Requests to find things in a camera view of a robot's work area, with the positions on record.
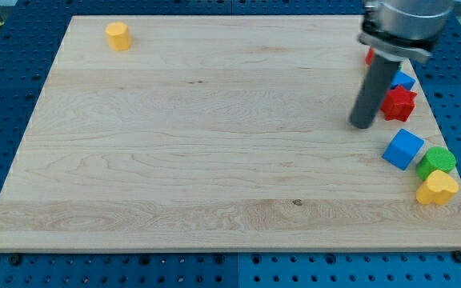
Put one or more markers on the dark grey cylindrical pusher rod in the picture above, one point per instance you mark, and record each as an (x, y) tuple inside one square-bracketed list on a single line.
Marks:
[(373, 91)]

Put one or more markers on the blue cube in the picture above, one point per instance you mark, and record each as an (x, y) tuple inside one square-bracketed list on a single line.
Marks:
[(402, 149)]

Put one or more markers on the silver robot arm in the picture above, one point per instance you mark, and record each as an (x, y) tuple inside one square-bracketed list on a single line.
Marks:
[(396, 30)]

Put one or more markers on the wooden board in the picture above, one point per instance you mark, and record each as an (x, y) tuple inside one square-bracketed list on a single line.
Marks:
[(215, 134)]

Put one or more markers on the small red block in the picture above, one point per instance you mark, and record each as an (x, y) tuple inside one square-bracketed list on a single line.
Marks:
[(370, 55)]

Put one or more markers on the small blue block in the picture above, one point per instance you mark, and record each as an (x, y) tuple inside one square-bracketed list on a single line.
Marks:
[(402, 79)]

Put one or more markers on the red star block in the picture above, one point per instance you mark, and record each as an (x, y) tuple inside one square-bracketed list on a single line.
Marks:
[(398, 104)]

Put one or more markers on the green cylinder block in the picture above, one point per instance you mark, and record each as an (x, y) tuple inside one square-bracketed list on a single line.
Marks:
[(436, 158)]

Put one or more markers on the yellow heart block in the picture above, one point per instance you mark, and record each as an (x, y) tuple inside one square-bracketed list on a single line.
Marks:
[(438, 188)]

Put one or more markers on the yellow octagonal block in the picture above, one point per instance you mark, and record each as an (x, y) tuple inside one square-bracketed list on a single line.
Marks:
[(118, 36)]

